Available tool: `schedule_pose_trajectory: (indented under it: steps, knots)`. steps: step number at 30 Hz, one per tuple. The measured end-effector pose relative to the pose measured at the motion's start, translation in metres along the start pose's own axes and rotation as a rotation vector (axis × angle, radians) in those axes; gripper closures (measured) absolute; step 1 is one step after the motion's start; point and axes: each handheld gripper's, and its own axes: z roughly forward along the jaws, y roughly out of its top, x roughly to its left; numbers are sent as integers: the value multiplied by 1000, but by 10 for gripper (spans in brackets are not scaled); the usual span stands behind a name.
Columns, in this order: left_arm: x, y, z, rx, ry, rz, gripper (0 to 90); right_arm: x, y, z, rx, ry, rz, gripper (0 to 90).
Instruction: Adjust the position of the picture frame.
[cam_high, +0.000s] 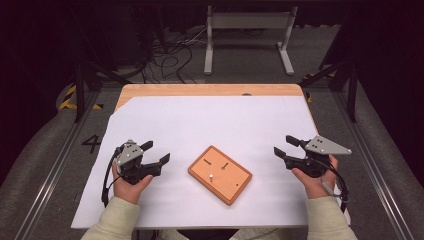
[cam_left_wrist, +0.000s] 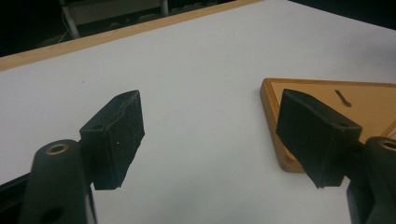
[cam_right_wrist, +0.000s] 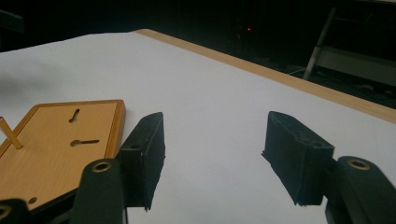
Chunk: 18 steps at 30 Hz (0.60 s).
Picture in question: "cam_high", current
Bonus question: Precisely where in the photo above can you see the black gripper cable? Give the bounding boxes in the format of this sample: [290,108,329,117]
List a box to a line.
[101,148,123,208]
[318,156,350,213]

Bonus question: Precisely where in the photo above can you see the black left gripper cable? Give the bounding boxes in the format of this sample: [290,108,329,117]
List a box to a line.
[101,148,123,208]

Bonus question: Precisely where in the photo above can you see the person's right hand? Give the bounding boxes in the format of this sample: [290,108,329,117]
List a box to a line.
[291,154,339,200]

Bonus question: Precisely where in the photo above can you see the metal floor rail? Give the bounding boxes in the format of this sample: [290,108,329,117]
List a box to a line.
[13,89,101,240]
[333,89,416,240]

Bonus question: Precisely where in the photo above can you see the black metal frame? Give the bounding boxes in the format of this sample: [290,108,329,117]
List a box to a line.
[298,59,359,123]
[69,9,133,124]

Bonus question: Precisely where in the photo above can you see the person's left hand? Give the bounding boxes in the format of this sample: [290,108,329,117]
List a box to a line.
[111,163,154,205]

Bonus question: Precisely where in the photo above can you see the wooden table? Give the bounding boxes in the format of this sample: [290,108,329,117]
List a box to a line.
[114,83,319,134]

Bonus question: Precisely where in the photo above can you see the grey metal stand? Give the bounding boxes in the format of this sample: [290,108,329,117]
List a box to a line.
[203,4,299,76]

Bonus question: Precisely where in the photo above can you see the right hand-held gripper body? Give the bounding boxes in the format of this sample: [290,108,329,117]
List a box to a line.
[283,134,353,178]

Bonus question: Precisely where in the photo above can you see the wooden board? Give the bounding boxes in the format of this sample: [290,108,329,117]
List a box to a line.
[187,145,253,206]

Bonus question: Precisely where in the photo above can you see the tangle of black floor cables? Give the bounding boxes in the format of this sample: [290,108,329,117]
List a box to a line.
[139,26,214,84]

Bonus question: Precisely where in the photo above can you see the yellow black floor tape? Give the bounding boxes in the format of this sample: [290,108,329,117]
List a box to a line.
[59,84,104,111]
[303,71,334,104]

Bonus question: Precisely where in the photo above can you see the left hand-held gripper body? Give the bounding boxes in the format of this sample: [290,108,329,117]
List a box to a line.
[114,139,163,185]

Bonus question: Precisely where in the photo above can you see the white paper sheet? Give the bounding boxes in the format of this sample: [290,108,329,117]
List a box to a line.
[70,95,351,230]

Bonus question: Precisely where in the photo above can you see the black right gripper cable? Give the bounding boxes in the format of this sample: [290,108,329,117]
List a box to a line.
[318,156,350,213]

